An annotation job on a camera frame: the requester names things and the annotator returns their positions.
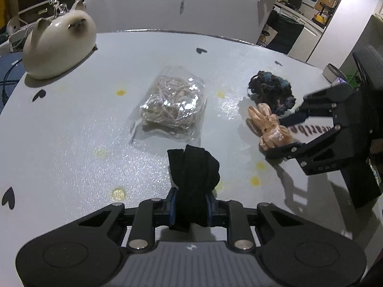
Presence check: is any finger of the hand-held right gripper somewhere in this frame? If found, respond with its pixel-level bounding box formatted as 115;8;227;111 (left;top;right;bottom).
278;83;354;127
265;125;345;160

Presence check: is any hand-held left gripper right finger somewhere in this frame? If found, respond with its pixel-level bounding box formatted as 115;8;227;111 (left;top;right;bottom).
206;191;303;250

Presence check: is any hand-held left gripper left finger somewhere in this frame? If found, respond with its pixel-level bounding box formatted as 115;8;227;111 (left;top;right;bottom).
76;187;180;253

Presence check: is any black sock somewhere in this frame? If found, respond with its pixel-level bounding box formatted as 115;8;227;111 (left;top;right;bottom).
167;144;221;232

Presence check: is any peach satin scrunchie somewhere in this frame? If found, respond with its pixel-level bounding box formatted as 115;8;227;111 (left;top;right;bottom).
247;102;294;154

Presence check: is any round metal tin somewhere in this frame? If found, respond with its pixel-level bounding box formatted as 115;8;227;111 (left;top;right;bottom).
322;63;346;83

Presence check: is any green plant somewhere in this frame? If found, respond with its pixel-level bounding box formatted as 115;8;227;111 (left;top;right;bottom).
344;70;361;88

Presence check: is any dark blue scrunchie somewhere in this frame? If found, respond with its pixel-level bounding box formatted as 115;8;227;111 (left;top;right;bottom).
248;70;297;116

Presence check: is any white kitchen base cabinet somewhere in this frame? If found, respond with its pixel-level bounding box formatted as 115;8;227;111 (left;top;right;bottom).
287;15;325;62

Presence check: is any cartoon tote bag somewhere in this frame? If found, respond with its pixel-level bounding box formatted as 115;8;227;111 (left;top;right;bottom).
257;25;277;48

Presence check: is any cream cat-shaped ceramic pot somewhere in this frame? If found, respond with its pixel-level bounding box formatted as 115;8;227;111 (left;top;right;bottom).
22;0;98;80

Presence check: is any blue triangle-print cushion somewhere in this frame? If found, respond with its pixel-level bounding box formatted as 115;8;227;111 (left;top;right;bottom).
0;51;26;108

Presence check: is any small white appliance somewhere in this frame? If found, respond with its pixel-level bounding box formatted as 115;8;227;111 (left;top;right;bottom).
6;16;23;35

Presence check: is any clear bag of beige hair ties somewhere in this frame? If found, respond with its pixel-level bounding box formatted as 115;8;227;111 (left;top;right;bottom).
129;65;208;144

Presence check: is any metal wire ornament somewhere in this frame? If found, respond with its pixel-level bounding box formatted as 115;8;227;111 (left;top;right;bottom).
49;0;68;17

